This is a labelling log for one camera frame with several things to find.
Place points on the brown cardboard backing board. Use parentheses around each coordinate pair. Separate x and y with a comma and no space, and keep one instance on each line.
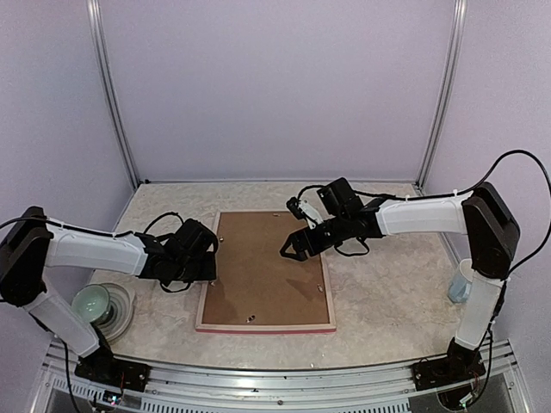
(262,271)

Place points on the aluminium corner post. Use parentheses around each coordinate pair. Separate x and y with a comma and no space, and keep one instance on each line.
(101,51)
(445,91)

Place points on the left aluminium corner post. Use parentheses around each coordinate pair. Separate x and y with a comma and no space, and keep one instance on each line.
(101,51)

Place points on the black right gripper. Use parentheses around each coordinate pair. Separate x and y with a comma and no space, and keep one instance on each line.
(299,237)

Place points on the aluminium front rail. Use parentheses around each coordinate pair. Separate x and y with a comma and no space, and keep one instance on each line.
(174,387)

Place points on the green ceramic bowl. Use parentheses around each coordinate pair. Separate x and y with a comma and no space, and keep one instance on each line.
(92,303)

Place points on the pink wooden picture frame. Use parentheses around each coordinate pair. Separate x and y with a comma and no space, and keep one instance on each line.
(267,329)

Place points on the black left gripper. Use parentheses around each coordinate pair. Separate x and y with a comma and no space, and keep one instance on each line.
(209,271)

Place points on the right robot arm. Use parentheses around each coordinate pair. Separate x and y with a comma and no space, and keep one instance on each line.
(479,214)

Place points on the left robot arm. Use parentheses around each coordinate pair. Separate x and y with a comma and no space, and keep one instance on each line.
(35,242)

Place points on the light blue ceramic mug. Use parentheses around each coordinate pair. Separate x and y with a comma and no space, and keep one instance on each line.
(461,282)

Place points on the right aluminium corner post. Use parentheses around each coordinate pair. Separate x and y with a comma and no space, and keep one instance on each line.
(445,91)

